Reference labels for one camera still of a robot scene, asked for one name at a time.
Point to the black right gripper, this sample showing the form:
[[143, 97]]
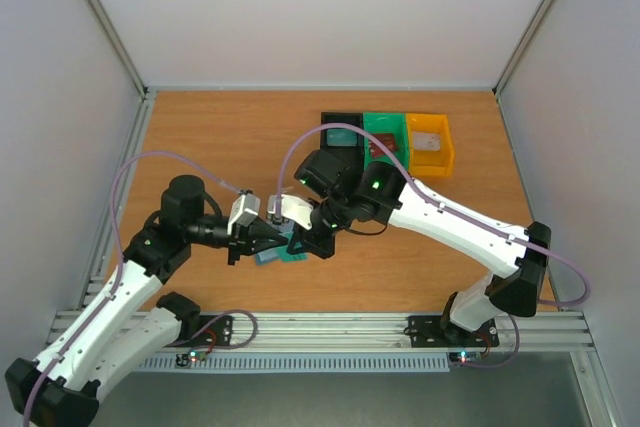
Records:
[[316, 238]]

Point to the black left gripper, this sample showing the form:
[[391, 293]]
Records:
[[257, 236]]

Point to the teal blue card holder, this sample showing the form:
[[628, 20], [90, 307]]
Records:
[[271, 255]]

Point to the red credit card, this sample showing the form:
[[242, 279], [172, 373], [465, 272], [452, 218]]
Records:
[[388, 140]]

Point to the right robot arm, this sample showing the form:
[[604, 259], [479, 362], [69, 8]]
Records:
[[513, 255]]

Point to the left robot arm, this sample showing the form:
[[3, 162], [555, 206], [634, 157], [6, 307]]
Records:
[[65, 384]]

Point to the white card in yellow bin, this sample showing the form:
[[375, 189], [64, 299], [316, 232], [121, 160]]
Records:
[[426, 142]]

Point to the black storage bin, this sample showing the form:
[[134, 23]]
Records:
[[352, 156]]

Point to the left small circuit board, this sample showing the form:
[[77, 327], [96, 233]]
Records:
[[191, 358]]

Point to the small circuit board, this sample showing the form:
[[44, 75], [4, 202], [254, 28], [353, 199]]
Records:
[[465, 357], [191, 358]]

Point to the green storage bin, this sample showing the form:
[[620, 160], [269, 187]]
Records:
[[391, 130]]

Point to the yellow storage bin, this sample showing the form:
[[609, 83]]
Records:
[[431, 164]]

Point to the right small circuit board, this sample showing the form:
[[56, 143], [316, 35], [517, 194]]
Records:
[[465, 357]]

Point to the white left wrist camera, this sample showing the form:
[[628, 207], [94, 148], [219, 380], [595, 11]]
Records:
[[243, 211]]

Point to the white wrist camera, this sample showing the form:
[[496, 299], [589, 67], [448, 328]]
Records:
[[243, 211], [292, 208]]

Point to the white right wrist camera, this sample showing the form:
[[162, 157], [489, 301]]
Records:
[[292, 208]]

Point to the aluminium front rail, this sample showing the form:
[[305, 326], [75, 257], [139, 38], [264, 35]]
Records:
[[384, 332]]

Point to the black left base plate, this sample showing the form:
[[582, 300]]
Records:
[[220, 332]]

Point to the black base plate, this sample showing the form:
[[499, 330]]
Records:
[[220, 332], [431, 331]]

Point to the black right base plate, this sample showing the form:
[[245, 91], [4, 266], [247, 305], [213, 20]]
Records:
[[431, 331]]

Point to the grey slotted cable duct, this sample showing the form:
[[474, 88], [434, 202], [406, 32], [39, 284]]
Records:
[[287, 363]]

